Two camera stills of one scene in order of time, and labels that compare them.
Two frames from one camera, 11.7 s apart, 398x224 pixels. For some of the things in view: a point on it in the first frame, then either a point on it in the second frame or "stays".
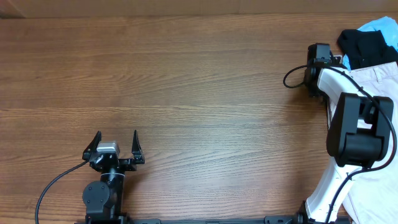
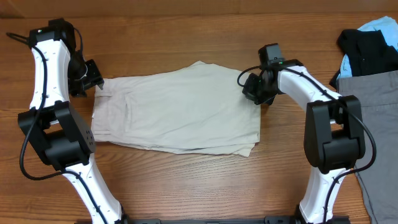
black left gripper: (130, 164) -> (96, 78)
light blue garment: (388, 28) stays
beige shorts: (374, 198) -> (198, 109)
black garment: (366, 48) stays
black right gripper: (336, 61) -> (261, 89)
